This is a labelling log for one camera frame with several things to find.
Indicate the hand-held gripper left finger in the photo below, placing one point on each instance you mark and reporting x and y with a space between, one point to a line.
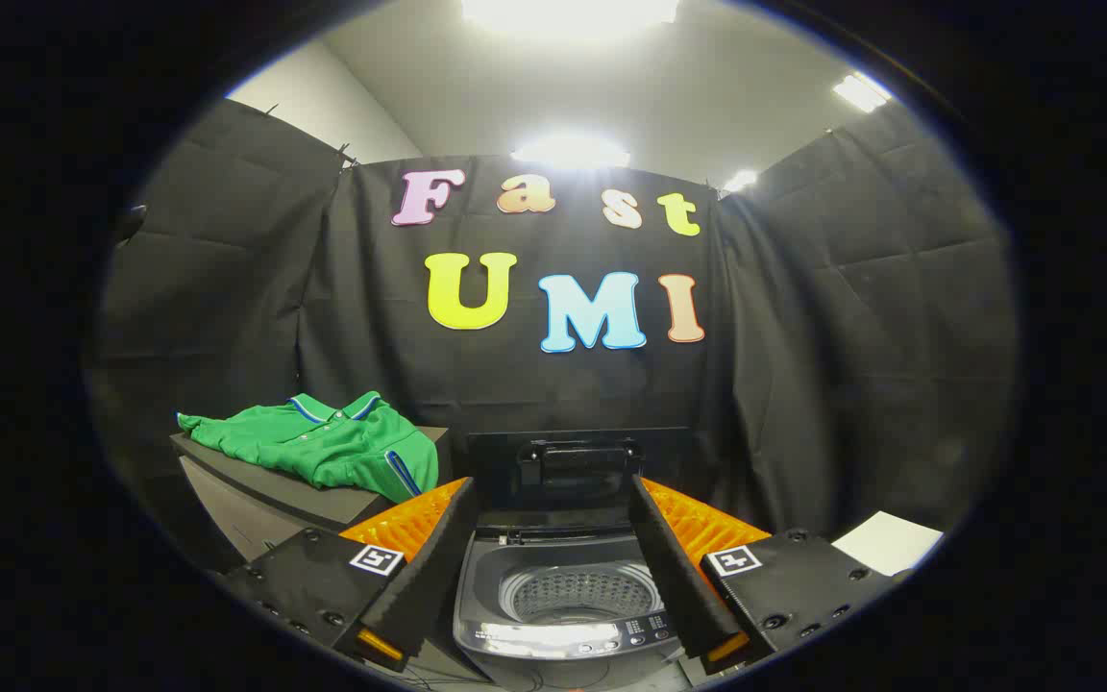
433 567

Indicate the green polo shirt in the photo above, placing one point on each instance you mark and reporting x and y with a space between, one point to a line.
323 447

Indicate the ceiling light panel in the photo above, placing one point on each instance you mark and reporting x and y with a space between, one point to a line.
740 181
571 152
568 12
861 92

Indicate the white paper sheet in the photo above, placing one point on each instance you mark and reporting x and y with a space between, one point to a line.
890 543

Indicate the grey washing machine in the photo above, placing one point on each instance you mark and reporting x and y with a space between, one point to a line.
486 586

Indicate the grey cabinet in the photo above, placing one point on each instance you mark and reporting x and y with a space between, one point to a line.
256 500

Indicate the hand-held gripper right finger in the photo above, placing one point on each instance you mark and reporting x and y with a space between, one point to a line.
674 567

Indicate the dark washing machine lid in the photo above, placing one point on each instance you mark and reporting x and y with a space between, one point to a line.
496 471

